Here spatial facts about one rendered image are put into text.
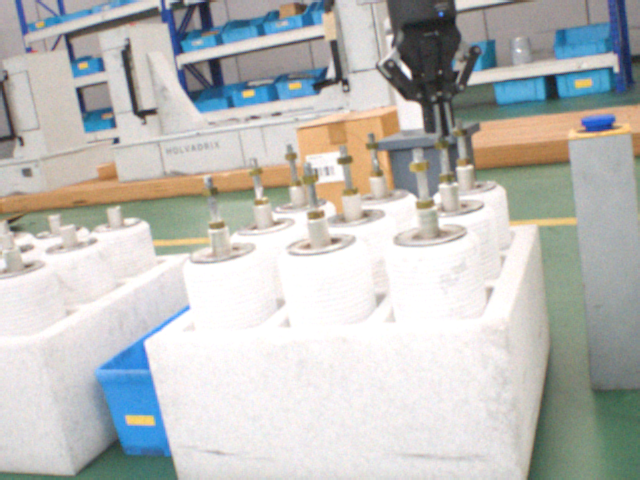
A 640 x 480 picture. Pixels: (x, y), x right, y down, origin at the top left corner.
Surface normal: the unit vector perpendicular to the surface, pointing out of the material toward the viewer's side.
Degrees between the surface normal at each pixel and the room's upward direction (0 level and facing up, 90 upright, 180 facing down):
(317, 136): 90
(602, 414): 0
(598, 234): 90
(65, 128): 90
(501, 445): 90
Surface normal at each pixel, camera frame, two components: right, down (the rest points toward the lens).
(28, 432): -0.31, 0.26
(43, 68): 0.87, -0.04
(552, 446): -0.17, -0.96
